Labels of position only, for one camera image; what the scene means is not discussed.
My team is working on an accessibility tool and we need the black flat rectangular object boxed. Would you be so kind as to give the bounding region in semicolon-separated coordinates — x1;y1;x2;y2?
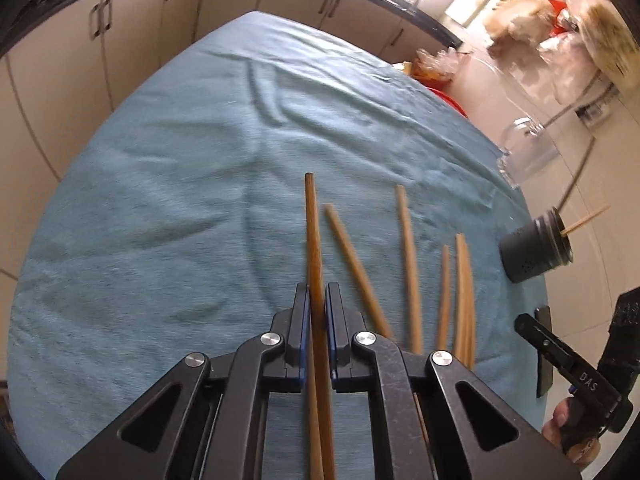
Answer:
533;305;554;399

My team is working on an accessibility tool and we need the blue tablecloth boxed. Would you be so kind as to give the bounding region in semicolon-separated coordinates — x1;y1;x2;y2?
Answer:
7;10;547;480

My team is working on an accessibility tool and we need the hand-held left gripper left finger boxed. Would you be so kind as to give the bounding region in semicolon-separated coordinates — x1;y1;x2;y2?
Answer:
55;282;313;480

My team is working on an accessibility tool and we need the dark grey chopstick holder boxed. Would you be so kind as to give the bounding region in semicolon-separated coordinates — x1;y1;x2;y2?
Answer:
498;208;574;285

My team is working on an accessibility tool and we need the black kitchen countertop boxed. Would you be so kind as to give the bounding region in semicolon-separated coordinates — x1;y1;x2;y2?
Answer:
0;0;463;56

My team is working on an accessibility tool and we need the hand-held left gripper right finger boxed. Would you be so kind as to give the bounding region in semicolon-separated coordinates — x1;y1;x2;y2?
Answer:
325;282;583;480

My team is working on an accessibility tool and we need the clear plastic snack bag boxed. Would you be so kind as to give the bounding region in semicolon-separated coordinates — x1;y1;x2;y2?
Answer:
409;48;462;84

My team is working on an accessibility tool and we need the wooden chopstick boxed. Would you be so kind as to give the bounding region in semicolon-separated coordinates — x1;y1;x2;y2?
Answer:
324;203;431;446
560;204;612;237
437;244;452;352
461;240;477;370
452;233;469;362
304;173;336;480
394;184;425;355

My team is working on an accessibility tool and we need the person's right hand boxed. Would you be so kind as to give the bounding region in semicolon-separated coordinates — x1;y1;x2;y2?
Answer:
542;397;602;464

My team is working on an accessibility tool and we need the clear glass jar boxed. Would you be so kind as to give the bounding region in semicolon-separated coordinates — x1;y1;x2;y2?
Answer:
497;116;559;189

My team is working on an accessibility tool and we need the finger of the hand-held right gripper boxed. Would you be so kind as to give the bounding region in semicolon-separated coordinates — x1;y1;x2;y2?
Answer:
514;312;583;386

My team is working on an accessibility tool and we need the red bowl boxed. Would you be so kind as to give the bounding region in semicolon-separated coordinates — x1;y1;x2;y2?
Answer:
429;87;469;119

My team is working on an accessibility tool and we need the pile of plastic bags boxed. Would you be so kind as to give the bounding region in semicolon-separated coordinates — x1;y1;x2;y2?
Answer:
486;0;633;108

